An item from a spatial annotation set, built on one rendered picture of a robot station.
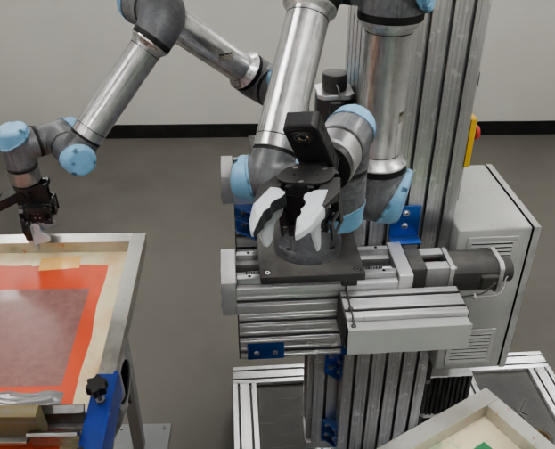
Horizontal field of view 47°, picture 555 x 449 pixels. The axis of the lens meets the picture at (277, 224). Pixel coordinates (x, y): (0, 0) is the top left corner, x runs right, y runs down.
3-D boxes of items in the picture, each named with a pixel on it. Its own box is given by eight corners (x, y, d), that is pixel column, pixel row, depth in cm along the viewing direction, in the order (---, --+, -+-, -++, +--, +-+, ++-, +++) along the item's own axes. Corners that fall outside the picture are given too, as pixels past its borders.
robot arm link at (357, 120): (376, 153, 102) (381, 102, 97) (360, 183, 93) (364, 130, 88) (329, 146, 104) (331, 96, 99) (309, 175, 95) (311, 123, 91)
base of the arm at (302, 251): (335, 225, 149) (338, 189, 143) (346, 264, 136) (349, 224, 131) (271, 228, 148) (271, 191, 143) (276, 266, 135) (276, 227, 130)
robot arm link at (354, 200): (305, 205, 109) (306, 147, 103) (368, 216, 106) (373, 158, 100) (289, 228, 103) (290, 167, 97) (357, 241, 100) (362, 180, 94)
